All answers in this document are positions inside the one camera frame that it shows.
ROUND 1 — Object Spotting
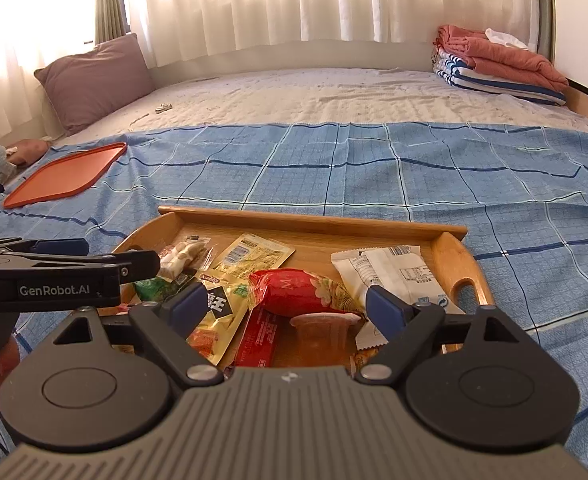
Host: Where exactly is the white curtain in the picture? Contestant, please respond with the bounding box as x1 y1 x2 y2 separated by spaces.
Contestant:
0 0 549 136

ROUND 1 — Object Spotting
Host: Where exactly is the beige headboard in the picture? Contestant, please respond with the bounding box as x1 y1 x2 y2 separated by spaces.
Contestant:
149 40 437 81

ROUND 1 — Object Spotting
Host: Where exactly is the green snack packet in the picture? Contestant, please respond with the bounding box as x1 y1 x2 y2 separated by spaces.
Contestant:
133 275 185 303

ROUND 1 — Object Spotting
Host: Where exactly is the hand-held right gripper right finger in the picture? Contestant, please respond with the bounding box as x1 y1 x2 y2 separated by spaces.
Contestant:
356 285 529 386

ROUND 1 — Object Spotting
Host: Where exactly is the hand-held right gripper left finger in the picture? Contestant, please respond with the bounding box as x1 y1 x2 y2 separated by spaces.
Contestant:
49 282 225 386

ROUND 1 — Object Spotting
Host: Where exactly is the clear jelly cup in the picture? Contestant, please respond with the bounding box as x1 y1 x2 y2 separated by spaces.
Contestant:
289 311 365 366

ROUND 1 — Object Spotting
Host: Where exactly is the white snack packet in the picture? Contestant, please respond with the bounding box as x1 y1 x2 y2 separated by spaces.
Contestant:
331 245 462 351

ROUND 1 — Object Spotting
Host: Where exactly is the stack of folded blankets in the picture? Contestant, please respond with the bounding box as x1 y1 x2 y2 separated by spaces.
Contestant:
435 25 569 92

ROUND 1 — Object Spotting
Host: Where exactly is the white quilted bedsheet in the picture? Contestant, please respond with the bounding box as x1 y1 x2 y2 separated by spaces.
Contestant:
64 67 588 136

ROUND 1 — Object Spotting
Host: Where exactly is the blue white striped towel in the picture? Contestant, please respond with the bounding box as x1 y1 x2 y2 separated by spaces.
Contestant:
431 49 567 107

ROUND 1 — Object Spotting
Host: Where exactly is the red puffed snack packet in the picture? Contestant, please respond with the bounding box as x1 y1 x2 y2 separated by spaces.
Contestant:
248 268 365 318

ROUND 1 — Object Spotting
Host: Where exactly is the white folded cloth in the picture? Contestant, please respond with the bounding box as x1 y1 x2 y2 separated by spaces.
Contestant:
484 28 529 50

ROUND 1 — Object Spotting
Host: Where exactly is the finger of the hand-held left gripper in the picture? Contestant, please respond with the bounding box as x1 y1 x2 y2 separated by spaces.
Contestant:
0 238 91 260
86 250 161 283

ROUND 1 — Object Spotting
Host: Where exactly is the brown soft item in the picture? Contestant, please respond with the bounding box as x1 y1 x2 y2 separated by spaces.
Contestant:
6 139 52 166

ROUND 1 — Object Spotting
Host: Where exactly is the wooden tray with handles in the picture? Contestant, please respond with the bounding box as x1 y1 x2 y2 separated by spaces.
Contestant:
99 205 495 368

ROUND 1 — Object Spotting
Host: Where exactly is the blue checked blanket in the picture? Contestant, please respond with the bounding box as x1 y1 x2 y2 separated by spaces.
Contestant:
0 122 588 480

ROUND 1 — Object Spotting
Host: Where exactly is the purple pillow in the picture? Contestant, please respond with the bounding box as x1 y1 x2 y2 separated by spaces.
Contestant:
34 33 155 137

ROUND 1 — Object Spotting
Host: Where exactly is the clear packet of white candy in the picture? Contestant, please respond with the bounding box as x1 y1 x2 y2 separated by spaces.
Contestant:
156 235 212 283

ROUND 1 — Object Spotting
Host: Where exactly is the gold packet with black print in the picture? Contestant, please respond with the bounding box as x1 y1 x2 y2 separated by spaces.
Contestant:
186 272 255 366

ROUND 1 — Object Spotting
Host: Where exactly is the gold snack packet with barcode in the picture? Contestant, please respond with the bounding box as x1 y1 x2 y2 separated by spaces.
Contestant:
209 232 296 281

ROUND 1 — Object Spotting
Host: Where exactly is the orange plastic tray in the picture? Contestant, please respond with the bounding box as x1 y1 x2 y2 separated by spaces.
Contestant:
2 142 128 209

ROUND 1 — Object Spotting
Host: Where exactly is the red biscuit packet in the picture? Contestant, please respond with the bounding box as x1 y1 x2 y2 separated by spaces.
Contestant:
233 305 279 368

